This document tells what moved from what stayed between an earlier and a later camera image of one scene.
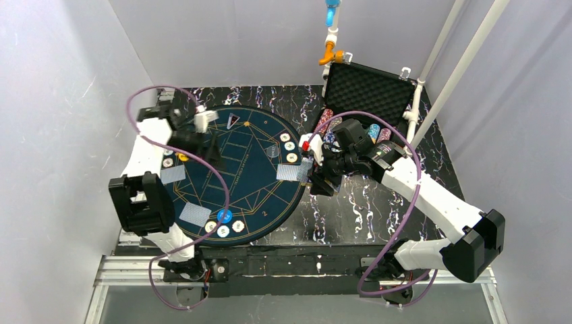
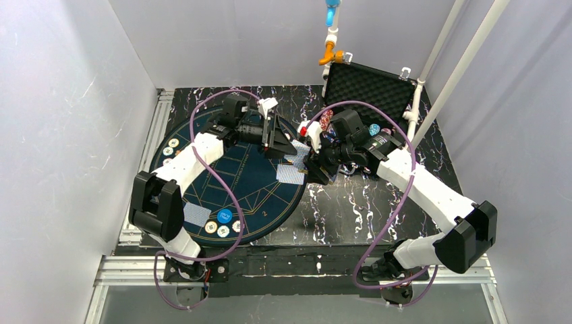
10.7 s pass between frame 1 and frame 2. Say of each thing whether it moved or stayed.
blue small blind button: stayed
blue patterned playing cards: moved
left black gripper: moved
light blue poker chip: stayed
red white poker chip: stayed
